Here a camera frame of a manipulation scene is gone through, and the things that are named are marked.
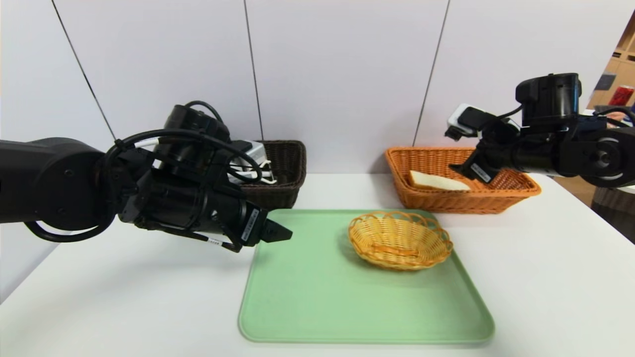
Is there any slice of white bread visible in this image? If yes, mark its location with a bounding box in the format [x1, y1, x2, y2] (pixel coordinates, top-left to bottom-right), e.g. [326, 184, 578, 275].
[408, 170, 472, 192]

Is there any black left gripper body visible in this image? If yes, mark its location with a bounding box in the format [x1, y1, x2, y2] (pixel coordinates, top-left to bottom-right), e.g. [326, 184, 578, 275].
[203, 191, 268, 247]

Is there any small yellow oval wicker basket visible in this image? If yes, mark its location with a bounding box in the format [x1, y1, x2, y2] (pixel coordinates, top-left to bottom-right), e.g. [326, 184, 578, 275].
[348, 211, 454, 271]

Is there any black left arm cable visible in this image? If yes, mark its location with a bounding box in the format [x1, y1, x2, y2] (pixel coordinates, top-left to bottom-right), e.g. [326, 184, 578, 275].
[24, 101, 263, 243]

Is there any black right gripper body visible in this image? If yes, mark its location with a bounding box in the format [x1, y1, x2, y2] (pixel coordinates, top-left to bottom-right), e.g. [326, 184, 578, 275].
[463, 141, 513, 183]

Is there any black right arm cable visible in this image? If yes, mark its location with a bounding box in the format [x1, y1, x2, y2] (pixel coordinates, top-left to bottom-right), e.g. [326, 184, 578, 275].
[496, 104, 635, 128]

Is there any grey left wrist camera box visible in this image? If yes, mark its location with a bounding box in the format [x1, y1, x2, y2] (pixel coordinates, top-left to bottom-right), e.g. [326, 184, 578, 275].
[229, 140, 271, 174]

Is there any wooden shelf unit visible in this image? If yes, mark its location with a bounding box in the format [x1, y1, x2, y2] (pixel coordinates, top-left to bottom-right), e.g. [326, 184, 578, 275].
[585, 5, 635, 111]

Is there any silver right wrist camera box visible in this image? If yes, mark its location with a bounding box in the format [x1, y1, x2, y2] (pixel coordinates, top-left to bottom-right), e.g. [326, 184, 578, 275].
[444, 103, 521, 142]

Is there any light green plastic tray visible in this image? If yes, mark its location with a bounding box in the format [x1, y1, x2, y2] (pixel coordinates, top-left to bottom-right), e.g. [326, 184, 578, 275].
[238, 209, 495, 344]

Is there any dark brown wicker basket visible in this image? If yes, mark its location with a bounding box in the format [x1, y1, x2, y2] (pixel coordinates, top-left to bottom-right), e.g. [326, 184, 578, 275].
[240, 140, 307, 210]

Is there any red drink can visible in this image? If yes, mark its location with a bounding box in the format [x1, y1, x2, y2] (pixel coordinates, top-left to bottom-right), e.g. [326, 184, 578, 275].
[609, 85, 635, 106]

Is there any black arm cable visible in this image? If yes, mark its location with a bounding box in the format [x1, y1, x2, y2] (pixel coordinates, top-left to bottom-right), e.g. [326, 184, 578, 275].
[24, 101, 263, 243]
[496, 104, 635, 128]

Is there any large orange wicker basket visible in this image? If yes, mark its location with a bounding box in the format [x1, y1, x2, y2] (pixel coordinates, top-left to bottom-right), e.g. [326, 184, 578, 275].
[385, 147, 542, 215]

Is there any white peeler with grey handle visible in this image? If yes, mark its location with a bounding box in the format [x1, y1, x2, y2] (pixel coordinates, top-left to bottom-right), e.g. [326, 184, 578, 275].
[255, 160, 277, 185]

